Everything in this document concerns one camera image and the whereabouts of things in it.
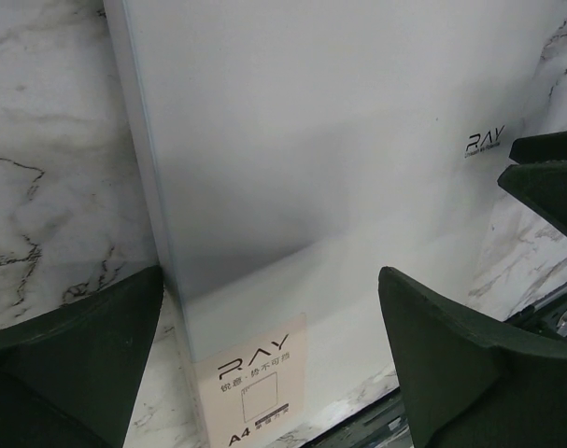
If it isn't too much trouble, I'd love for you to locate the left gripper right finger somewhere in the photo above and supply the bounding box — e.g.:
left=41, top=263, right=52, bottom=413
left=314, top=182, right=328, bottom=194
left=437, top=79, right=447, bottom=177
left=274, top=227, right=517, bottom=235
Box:
left=378, top=267, right=567, bottom=447

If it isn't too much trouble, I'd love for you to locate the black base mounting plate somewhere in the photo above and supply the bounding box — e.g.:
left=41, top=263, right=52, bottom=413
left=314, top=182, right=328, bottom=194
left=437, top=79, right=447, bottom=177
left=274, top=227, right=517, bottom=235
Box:
left=315, top=272, right=567, bottom=447

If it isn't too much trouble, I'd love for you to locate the grey black file folder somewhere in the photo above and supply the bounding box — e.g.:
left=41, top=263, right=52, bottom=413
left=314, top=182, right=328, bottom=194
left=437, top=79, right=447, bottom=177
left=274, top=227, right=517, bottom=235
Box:
left=105, top=1, right=558, bottom=447

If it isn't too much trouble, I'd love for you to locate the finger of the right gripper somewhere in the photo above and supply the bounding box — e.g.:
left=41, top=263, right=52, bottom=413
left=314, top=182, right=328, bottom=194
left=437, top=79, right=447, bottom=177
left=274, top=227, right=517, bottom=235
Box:
left=497, top=161, right=567, bottom=237
left=509, top=131, right=567, bottom=163

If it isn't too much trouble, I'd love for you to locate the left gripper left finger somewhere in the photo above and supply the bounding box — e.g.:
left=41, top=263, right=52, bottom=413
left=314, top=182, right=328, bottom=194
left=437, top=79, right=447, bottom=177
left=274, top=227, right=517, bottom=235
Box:
left=0, top=266, right=163, bottom=447

